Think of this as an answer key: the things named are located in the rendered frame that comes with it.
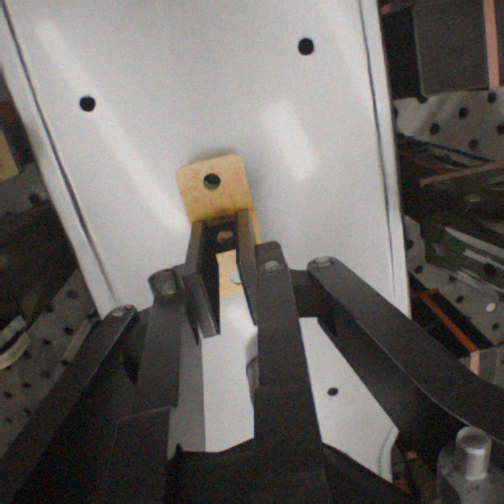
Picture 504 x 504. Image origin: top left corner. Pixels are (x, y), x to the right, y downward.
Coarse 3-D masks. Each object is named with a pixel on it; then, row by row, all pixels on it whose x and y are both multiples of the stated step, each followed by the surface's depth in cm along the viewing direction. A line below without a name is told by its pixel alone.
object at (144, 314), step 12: (180, 264) 18; (180, 276) 17; (144, 312) 14; (192, 312) 15; (144, 324) 13; (192, 324) 14; (132, 336) 13; (144, 336) 14; (132, 348) 14; (132, 360) 14
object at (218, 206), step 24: (192, 168) 20; (216, 168) 20; (240, 168) 21; (192, 192) 21; (216, 192) 21; (240, 192) 21; (192, 216) 21; (216, 216) 22; (216, 240) 21; (240, 288) 23
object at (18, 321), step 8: (0, 280) 20; (0, 320) 21; (8, 320) 20; (16, 320) 20; (0, 328) 20; (8, 328) 20; (16, 328) 20; (0, 336) 19; (8, 336) 20; (0, 344) 19
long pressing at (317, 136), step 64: (0, 0) 18; (64, 0) 19; (128, 0) 19; (192, 0) 19; (256, 0) 20; (320, 0) 20; (0, 64) 20; (64, 64) 20; (128, 64) 20; (192, 64) 21; (256, 64) 21; (320, 64) 21; (384, 64) 22; (64, 128) 21; (128, 128) 22; (192, 128) 22; (256, 128) 22; (320, 128) 23; (384, 128) 23; (64, 192) 23; (128, 192) 23; (256, 192) 24; (320, 192) 24; (384, 192) 25; (128, 256) 25; (320, 256) 26; (384, 256) 26; (320, 384) 30; (384, 448) 35
